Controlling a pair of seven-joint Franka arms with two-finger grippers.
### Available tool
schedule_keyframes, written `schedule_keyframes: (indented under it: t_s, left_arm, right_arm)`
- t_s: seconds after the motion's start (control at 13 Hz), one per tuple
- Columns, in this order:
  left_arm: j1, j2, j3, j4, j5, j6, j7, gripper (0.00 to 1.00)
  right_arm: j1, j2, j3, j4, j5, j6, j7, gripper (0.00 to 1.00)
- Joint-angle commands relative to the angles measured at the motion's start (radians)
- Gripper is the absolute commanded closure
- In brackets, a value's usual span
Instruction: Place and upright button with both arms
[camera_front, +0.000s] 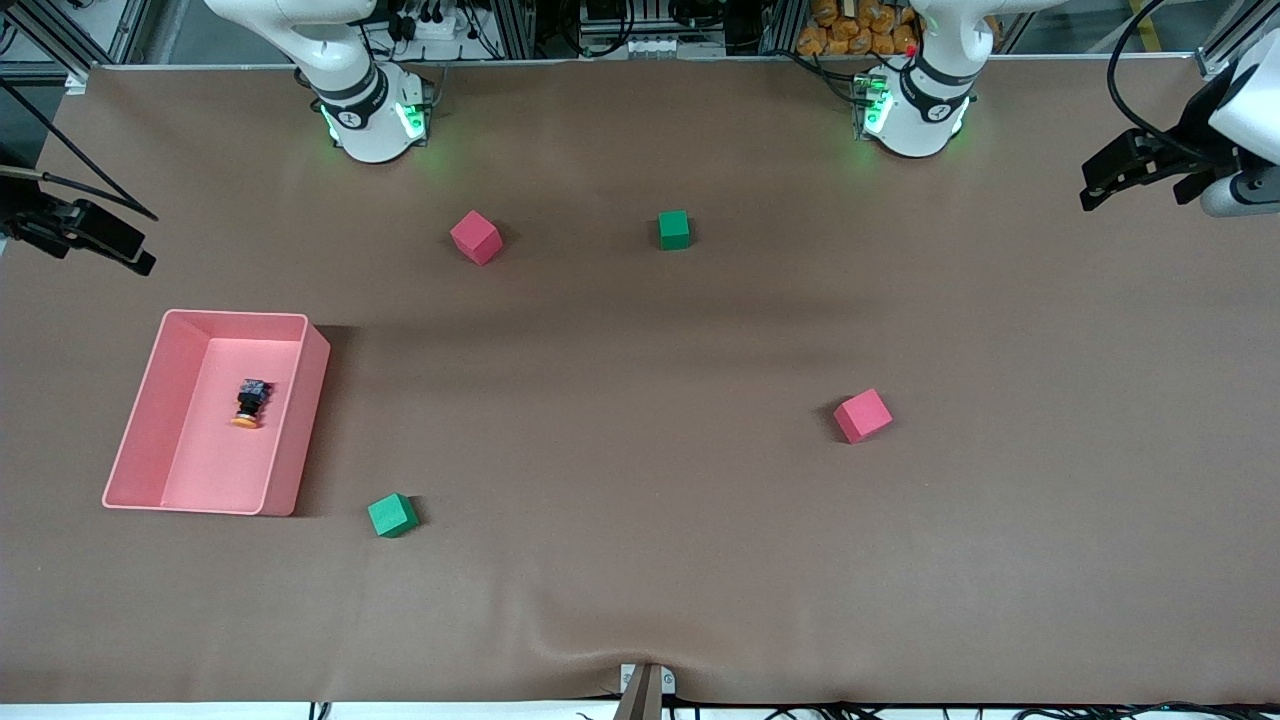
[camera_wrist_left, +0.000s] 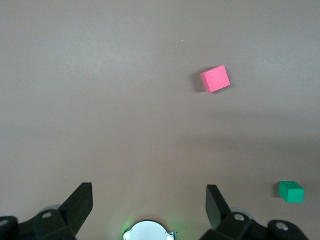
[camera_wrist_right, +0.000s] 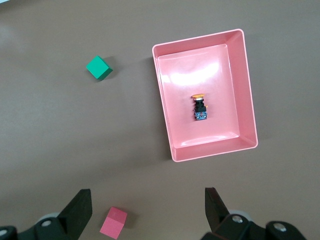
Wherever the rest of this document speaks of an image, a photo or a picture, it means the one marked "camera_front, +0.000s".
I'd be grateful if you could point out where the orange capped black button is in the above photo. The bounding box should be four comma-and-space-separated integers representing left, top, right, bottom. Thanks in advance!
230, 378, 275, 431

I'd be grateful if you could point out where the aluminium frame post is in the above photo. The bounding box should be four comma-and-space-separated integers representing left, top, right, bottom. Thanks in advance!
760, 0, 807, 57
488, 0, 538, 61

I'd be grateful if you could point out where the bag of orange items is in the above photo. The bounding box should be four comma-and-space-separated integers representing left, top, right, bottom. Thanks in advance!
796, 0, 923, 58

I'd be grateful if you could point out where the white power strip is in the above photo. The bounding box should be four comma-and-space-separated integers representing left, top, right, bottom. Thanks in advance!
398, 8, 473, 43

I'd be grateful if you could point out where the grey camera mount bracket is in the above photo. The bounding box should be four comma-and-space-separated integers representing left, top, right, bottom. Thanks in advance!
612, 662, 678, 720

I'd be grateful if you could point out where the aluminium frame corner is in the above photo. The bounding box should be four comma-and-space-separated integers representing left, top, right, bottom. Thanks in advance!
1195, 0, 1280, 81
0, 0, 153, 93

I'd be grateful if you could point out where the pink foam cube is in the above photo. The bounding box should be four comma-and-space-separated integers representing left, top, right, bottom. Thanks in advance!
832, 388, 895, 445
449, 209, 504, 267

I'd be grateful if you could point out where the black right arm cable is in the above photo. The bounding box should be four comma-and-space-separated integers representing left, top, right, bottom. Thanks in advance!
0, 76, 159, 222

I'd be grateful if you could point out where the pink plastic bin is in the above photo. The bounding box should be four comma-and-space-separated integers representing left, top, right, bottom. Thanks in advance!
101, 309, 332, 518

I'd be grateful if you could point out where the white terminal block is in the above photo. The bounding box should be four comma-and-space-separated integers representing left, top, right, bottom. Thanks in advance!
580, 34, 673, 58

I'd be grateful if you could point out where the brown table mat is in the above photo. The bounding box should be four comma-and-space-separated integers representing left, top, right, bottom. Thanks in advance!
0, 55, 1280, 707

